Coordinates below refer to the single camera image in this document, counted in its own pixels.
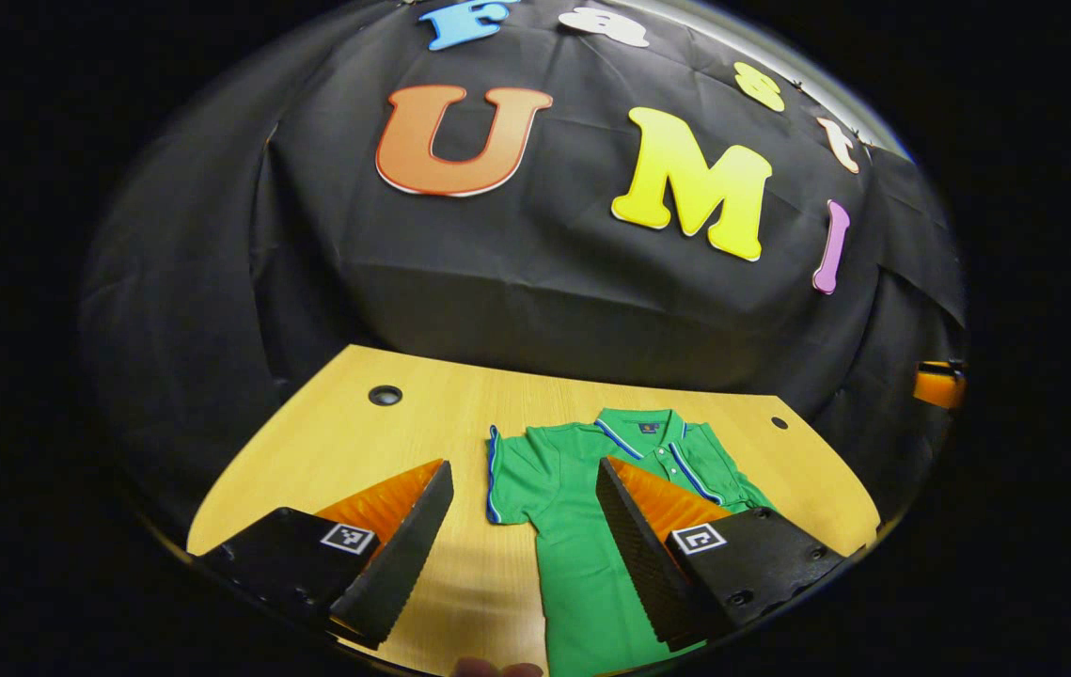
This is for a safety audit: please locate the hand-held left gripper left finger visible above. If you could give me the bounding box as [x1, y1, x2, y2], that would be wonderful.
[192, 459, 455, 652]

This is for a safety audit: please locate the green T-shirt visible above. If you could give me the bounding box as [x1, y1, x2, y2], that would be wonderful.
[485, 406, 778, 677]

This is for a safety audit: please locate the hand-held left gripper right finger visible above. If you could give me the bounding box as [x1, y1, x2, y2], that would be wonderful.
[595, 457, 853, 653]

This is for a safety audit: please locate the black backdrop cloth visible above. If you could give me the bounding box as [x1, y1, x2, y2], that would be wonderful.
[79, 0, 969, 546]

